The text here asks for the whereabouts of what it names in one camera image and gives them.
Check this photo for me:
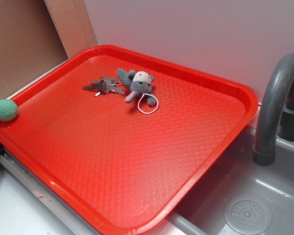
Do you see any bunch of metal keys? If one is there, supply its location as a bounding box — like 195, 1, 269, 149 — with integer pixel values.
82, 75, 125, 97

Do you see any grey plastic sink basin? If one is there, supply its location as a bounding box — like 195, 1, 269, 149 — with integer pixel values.
169, 127, 294, 235

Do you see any light wooden panel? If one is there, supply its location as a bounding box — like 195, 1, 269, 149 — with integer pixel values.
44, 0, 98, 58

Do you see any grey toy faucet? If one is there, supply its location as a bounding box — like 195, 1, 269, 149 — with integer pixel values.
253, 53, 294, 166

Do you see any green foam ball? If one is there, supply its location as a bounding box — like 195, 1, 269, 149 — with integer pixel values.
0, 99, 18, 121

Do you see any brown cardboard sheet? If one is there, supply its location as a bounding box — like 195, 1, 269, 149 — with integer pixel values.
0, 0, 68, 99

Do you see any grey plush mouse keychain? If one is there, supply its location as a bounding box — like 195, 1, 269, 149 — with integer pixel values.
116, 69, 159, 115

